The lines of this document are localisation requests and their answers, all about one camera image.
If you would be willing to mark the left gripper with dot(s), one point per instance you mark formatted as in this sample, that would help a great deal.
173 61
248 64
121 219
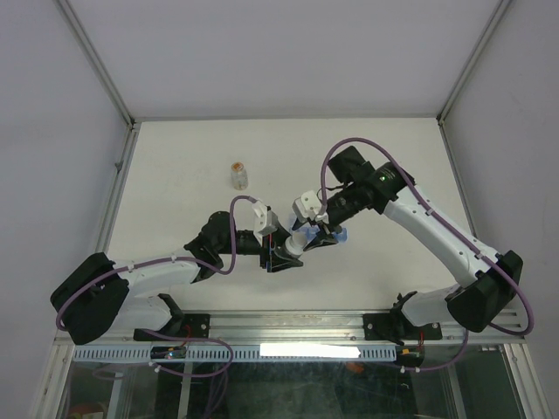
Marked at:
274 263

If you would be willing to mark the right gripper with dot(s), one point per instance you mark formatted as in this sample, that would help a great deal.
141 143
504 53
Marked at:
318 242

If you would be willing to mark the white vitamin B bottle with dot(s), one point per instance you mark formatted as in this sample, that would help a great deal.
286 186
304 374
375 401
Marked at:
295 244

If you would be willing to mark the blue weekly pill organizer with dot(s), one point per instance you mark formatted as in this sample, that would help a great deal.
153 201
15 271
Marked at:
310 232

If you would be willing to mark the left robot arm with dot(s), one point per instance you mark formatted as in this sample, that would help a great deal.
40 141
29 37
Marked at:
102 297

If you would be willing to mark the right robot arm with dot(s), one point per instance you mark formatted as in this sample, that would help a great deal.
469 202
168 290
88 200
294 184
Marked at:
486 280

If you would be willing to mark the clear jar with gold lid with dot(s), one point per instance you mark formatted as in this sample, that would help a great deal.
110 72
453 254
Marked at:
239 176

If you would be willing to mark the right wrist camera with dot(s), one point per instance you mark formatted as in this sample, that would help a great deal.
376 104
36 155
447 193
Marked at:
308 208

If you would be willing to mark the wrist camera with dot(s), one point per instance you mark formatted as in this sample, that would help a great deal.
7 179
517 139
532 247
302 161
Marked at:
308 208
265 220

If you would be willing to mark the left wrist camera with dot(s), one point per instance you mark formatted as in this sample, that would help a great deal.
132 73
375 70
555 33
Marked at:
265 220

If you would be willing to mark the aluminium mounting rail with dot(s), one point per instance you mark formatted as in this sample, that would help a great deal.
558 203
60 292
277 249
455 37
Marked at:
335 327

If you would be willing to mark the white slotted cable duct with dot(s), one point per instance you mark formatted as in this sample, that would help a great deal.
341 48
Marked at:
268 352

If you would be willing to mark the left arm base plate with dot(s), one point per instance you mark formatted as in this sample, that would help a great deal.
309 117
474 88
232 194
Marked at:
188 325

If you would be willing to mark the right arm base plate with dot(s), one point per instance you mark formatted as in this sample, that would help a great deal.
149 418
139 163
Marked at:
397 329

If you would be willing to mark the right aluminium frame post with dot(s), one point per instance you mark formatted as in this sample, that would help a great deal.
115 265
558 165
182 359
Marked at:
491 26

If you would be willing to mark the aluminium frame post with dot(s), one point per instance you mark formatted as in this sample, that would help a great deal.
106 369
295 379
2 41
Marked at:
491 26
78 30

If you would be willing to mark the left aluminium frame post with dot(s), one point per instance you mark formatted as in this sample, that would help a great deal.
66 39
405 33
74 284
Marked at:
78 30

